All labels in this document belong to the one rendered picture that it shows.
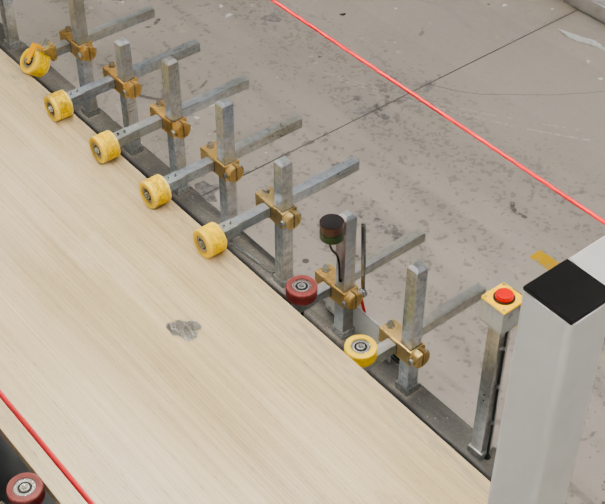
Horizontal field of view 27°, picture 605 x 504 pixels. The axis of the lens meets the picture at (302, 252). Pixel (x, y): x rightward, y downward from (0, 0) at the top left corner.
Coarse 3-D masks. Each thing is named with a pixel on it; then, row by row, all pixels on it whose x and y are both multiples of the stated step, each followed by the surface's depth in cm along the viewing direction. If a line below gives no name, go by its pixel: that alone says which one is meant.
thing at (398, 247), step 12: (396, 240) 334; (408, 240) 334; (420, 240) 336; (384, 252) 330; (396, 252) 332; (360, 264) 327; (372, 264) 327; (360, 276) 327; (324, 288) 320; (300, 312) 318
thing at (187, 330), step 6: (168, 324) 303; (174, 324) 304; (180, 324) 303; (186, 324) 304; (192, 324) 304; (198, 324) 304; (174, 330) 302; (180, 330) 303; (186, 330) 301; (192, 330) 303; (180, 336) 302; (186, 336) 302; (192, 336) 301
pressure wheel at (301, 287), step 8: (288, 280) 316; (296, 280) 316; (304, 280) 316; (312, 280) 316; (288, 288) 314; (296, 288) 314; (304, 288) 314; (312, 288) 314; (288, 296) 314; (296, 296) 312; (304, 296) 312; (312, 296) 313; (296, 304) 314; (304, 304) 313
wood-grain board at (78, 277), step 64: (0, 64) 387; (0, 128) 363; (64, 128) 363; (0, 192) 342; (64, 192) 342; (128, 192) 342; (0, 256) 323; (64, 256) 323; (128, 256) 323; (192, 256) 323; (0, 320) 306; (64, 320) 306; (128, 320) 306; (256, 320) 306; (0, 384) 291; (64, 384) 291; (128, 384) 291; (192, 384) 291; (256, 384) 291; (320, 384) 291; (64, 448) 277; (128, 448) 277; (192, 448) 277; (256, 448) 277; (320, 448) 277; (384, 448) 277; (448, 448) 277
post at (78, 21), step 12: (72, 0) 372; (72, 12) 376; (84, 12) 377; (72, 24) 380; (84, 24) 380; (84, 36) 382; (84, 60) 387; (84, 72) 390; (84, 84) 392; (84, 108) 401
